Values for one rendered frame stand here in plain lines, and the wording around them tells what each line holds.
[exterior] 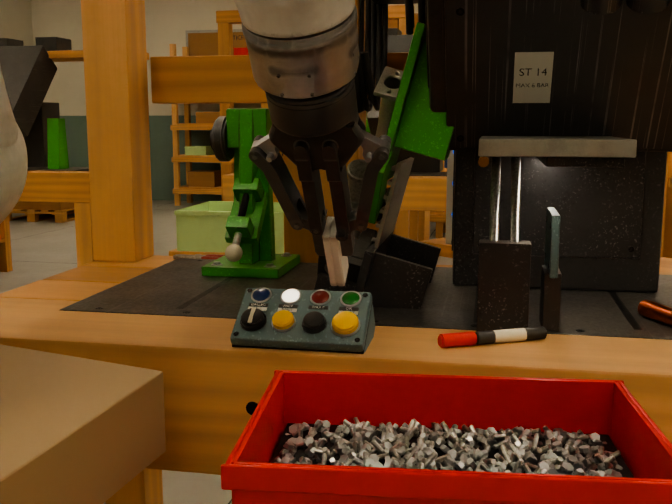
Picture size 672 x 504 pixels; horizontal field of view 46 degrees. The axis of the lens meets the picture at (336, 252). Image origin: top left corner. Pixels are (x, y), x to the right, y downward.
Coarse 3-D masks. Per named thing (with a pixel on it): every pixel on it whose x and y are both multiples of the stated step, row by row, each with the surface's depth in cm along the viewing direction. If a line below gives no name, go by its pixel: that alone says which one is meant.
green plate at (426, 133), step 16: (416, 32) 101; (416, 48) 102; (416, 64) 103; (416, 80) 104; (400, 96) 103; (416, 96) 104; (400, 112) 103; (416, 112) 104; (432, 112) 104; (400, 128) 105; (416, 128) 104; (432, 128) 104; (448, 128) 104; (400, 144) 105; (416, 144) 105; (432, 144) 104; (448, 144) 104
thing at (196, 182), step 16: (240, 48) 1066; (176, 112) 1095; (208, 112) 1093; (176, 128) 1094; (192, 128) 1089; (208, 128) 1084; (176, 144) 1102; (176, 160) 1101; (192, 160) 1096; (208, 160) 1091; (176, 176) 1109; (192, 176) 1112; (208, 176) 1107; (176, 192) 1109; (192, 192) 1104; (208, 192) 1099
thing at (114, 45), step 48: (96, 0) 148; (144, 0) 155; (96, 48) 149; (144, 48) 155; (96, 96) 151; (144, 96) 156; (96, 144) 152; (144, 144) 157; (96, 192) 154; (144, 192) 157; (96, 240) 155; (144, 240) 158; (288, 240) 148
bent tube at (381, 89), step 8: (384, 72) 113; (392, 72) 113; (400, 72) 113; (384, 80) 112; (392, 80) 113; (400, 80) 113; (376, 88) 111; (384, 88) 111; (392, 88) 115; (384, 96) 111; (392, 96) 110; (384, 104) 114; (392, 104) 113; (384, 112) 115; (384, 120) 116; (384, 128) 118; (376, 136) 119
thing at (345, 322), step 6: (342, 312) 88; (348, 312) 88; (336, 318) 87; (342, 318) 87; (348, 318) 87; (354, 318) 87; (336, 324) 87; (342, 324) 86; (348, 324) 86; (354, 324) 86; (336, 330) 87; (342, 330) 86; (348, 330) 86; (354, 330) 87
